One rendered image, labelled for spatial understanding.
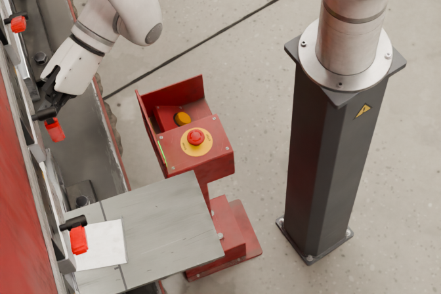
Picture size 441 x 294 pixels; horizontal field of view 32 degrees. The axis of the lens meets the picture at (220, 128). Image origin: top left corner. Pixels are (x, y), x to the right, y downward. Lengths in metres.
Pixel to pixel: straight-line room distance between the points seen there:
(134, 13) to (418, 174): 1.45
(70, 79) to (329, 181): 0.73
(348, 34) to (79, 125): 0.61
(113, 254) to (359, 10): 0.61
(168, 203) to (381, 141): 1.32
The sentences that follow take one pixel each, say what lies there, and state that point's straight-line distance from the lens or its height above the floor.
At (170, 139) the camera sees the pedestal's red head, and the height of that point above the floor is 0.78.
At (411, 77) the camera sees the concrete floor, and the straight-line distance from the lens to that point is 2.79.
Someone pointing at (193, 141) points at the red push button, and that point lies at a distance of 1.71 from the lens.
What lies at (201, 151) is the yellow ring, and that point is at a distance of 1.73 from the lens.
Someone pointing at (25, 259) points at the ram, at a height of 1.56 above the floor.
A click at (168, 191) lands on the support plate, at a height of 1.00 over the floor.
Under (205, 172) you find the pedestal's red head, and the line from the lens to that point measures 1.77.
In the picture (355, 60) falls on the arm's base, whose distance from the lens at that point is 1.52.
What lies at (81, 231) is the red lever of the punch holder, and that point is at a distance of 1.13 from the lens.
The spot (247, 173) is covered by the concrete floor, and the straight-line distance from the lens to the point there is 2.57.
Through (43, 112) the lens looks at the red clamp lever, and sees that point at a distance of 1.29.
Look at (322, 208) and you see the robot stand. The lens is 2.08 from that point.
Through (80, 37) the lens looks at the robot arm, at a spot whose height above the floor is 1.14.
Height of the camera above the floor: 2.33
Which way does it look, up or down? 62 degrees down
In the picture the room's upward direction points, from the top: 5 degrees counter-clockwise
